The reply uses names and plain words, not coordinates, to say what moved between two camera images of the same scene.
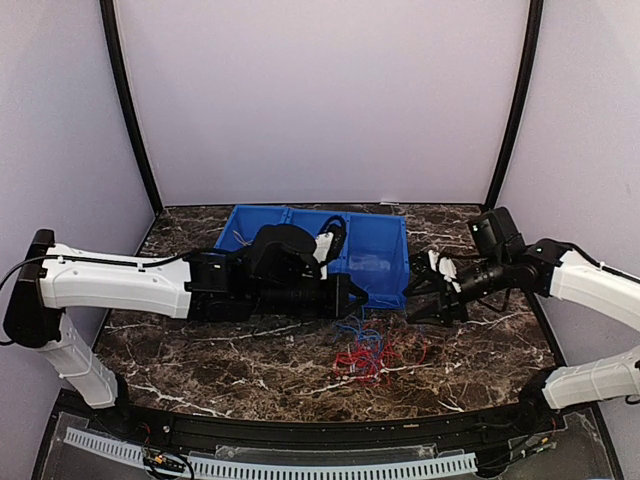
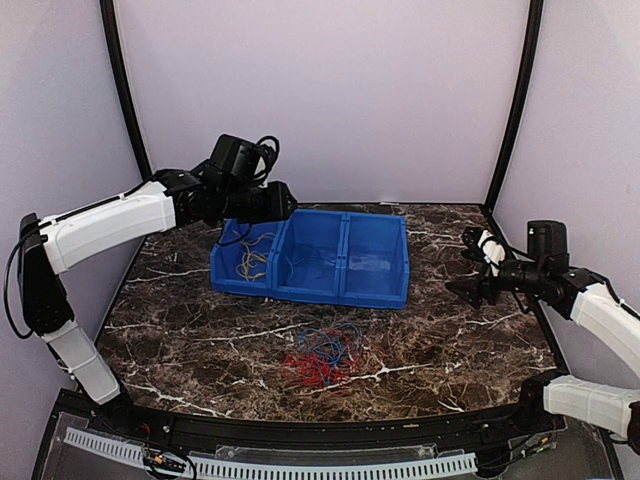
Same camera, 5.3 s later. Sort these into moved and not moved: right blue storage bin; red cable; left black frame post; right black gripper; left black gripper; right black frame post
Moved: red cable; right black gripper; left black gripper
Not moved: left black frame post; right blue storage bin; right black frame post
